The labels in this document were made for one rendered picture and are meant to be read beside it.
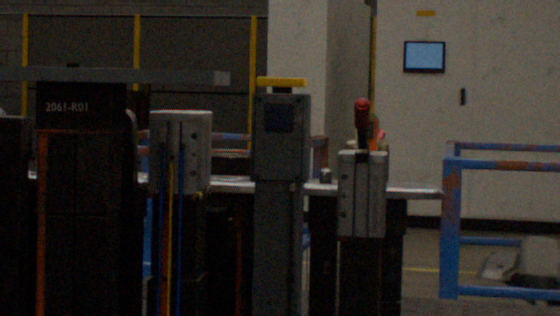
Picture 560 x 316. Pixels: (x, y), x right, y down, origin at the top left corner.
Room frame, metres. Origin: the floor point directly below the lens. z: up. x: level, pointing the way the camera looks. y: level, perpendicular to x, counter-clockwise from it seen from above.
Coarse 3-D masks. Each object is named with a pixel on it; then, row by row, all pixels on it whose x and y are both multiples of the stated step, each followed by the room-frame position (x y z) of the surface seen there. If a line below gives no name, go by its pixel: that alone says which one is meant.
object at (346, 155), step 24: (360, 168) 1.54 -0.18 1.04; (384, 168) 1.54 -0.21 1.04; (360, 192) 1.54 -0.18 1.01; (384, 192) 1.54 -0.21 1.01; (360, 216) 1.54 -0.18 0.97; (384, 216) 1.55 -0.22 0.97; (336, 240) 1.55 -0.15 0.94; (360, 240) 1.55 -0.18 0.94; (384, 240) 1.54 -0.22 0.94; (360, 264) 1.55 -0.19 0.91; (360, 288) 1.56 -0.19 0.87; (360, 312) 1.56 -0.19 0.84
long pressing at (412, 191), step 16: (32, 176) 1.73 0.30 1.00; (144, 176) 1.81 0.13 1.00; (224, 176) 1.84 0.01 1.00; (240, 176) 1.85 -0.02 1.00; (240, 192) 1.68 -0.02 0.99; (304, 192) 1.67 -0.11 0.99; (320, 192) 1.67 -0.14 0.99; (336, 192) 1.66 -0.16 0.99; (400, 192) 1.65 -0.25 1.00; (416, 192) 1.65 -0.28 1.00; (432, 192) 1.65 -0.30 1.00
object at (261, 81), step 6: (258, 78) 1.41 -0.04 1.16; (264, 78) 1.41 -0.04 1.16; (270, 78) 1.41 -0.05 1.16; (276, 78) 1.40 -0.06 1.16; (282, 78) 1.40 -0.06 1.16; (288, 78) 1.40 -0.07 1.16; (294, 78) 1.40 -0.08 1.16; (300, 78) 1.40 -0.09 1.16; (258, 84) 1.41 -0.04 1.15; (264, 84) 1.41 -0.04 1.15; (270, 84) 1.40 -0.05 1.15; (276, 84) 1.40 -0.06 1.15; (282, 84) 1.40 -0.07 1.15; (288, 84) 1.40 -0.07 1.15; (294, 84) 1.40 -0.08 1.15; (300, 84) 1.40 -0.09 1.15; (306, 84) 1.44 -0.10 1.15; (276, 90) 1.42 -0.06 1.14; (282, 90) 1.42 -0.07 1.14; (288, 90) 1.42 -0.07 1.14
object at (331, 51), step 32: (288, 0) 9.62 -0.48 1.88; (320, 0) 9.55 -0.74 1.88; (352, 0) 10.73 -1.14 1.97; (288, 32) 9.62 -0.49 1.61; (320, 32) 9.54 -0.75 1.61; (352, 32) 10.78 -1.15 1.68; (288, 64) 9.61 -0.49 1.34; (320, 64) 9.54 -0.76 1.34; (352, 64) 10.84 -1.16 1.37; (320, 96) 9.54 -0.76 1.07; (352, 96) 10.89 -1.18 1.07; (320, 128) 9.54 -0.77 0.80; (352, 128) 10.94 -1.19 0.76
